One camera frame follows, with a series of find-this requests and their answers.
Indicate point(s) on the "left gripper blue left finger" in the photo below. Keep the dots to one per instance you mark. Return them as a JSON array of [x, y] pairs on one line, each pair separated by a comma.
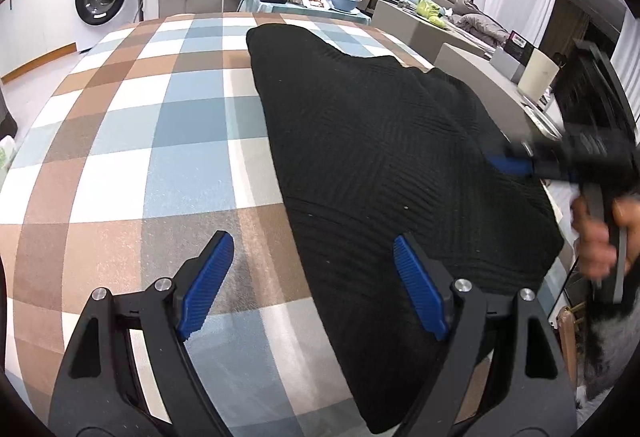
[[198, 282]]

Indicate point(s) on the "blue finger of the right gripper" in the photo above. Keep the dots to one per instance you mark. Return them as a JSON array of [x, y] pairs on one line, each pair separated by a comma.
[[515, 166]]

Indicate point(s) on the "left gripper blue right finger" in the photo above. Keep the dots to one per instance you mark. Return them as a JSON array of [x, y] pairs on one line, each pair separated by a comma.
[[428, 285]]

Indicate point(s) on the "black knit sweater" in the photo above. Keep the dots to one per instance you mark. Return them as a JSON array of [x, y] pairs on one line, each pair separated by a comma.
[[366, 149]]

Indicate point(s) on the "person's right hand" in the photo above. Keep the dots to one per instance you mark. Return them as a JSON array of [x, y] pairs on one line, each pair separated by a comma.
[[596, 255]]

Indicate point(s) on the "checkered blue brown bedspread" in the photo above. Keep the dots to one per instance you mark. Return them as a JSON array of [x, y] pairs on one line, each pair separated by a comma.
[[150, 144]]

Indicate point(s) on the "yellow green toy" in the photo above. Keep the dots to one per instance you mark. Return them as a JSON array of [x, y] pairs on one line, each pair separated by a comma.
[[431, 13]]

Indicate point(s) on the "grey sofa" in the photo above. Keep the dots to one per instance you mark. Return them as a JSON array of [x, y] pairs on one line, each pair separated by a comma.
[[469, 28]]

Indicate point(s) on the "blue plastic bowl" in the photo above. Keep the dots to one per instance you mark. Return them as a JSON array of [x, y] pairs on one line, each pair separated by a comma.
[[345, 5]]

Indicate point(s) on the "small table with teal cloth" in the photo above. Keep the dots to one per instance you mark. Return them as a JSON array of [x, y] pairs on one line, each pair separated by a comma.
[[288, 8]]

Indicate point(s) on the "white kitchen counter cabinet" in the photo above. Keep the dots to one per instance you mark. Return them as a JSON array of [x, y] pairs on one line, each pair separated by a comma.
[[31, 29]]

